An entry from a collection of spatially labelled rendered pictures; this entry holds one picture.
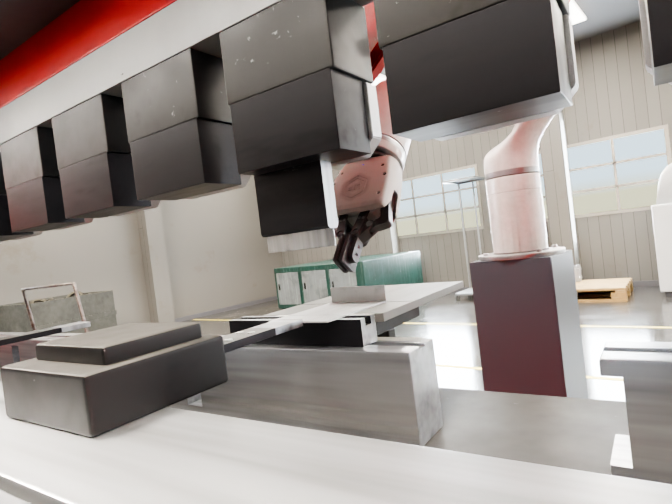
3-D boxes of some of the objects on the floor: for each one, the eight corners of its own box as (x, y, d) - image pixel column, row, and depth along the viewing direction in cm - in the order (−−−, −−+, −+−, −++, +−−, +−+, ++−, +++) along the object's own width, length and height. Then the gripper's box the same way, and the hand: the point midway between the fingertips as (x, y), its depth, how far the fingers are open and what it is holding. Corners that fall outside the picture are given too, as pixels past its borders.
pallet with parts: (637, 289, 616) (634, 260, 615) (626, 302, 542) (622, 269, 542) (528, 292, 704) (525, 266, 703) (506, 304, 630) (502, 275, 629)
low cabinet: (425, 295, 813) (420, 250, 812) (368, 314, 681) (361, 261, 680) (341, 297, 932) (336, 258, 931) (278, 314, 800) (272, 268, 799)
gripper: (431, 172, 69) (407, 279, 59) (345, 189, 77) (312, 285, 68) (410, 134, 64) (381, 244, 54) (321, 156, 72) (282, 255, 63)
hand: (347, 254), depth 62 cm, fingers closed
